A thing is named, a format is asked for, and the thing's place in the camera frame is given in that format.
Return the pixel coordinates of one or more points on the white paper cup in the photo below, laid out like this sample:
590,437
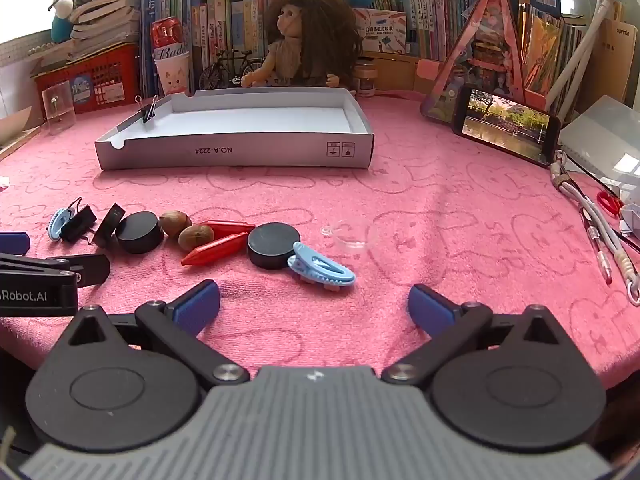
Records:
172,75

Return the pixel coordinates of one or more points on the red beer can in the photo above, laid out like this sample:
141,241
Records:
169,35

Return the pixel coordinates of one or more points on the white cardboard box tray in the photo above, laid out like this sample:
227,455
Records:
250,125

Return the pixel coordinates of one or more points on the brown nut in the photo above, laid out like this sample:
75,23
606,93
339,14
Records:
196,237
175,222

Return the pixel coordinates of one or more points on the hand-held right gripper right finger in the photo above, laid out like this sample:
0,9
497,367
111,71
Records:
430,305

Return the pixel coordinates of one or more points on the small blue white plush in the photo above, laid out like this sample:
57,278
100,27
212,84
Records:
61,17

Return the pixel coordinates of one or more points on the large blue hair clip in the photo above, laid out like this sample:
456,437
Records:
322,270

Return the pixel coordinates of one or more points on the black smartphone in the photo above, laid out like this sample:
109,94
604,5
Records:
507,125

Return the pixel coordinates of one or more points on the clear plastic cup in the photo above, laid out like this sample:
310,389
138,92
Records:
59,107

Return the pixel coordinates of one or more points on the wooden drawer shelf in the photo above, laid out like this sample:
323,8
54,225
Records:
395,70

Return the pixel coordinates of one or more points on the small blue hair clip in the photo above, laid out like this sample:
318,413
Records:
57,222

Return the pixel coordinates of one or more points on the small glass jar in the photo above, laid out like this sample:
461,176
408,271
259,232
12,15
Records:
366,80

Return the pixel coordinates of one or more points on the brown haired doll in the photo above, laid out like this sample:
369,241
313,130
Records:
305,35

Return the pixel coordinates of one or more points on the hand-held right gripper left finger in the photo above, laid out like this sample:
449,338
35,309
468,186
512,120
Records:
197,302

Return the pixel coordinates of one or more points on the clear plastic lid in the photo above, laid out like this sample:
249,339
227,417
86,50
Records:
352,237

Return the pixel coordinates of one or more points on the row of upright books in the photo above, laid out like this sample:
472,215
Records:
225,25

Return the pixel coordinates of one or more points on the pink printed tablecloth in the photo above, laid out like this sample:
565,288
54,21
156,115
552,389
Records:
450,220

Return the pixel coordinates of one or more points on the label printer box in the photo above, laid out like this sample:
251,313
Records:
382,27

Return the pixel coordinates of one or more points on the white plastic pipes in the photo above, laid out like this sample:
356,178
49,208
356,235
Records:
582,45

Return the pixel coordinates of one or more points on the red scissors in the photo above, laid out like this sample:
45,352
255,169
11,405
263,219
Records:
610,202

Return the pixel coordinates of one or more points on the black round puck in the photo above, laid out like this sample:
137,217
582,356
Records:
140,232
272,245

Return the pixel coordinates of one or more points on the orange picture book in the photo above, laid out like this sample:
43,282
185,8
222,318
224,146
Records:
542,50

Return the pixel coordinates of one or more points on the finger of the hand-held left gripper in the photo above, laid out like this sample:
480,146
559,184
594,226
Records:
12,243
85,269

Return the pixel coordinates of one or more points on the large red plastic basket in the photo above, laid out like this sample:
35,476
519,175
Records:
100,80

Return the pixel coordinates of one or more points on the pink triangular miniature house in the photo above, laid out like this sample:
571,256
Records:
492,60

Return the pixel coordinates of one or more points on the stack of lying books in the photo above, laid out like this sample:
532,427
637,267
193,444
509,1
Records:
107,17

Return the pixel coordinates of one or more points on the white window frame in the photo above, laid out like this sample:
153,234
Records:
30,0

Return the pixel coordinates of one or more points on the black model bicycle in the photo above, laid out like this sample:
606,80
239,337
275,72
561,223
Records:
227,70

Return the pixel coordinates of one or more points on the clear plastic folder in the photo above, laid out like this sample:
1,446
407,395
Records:
605,140

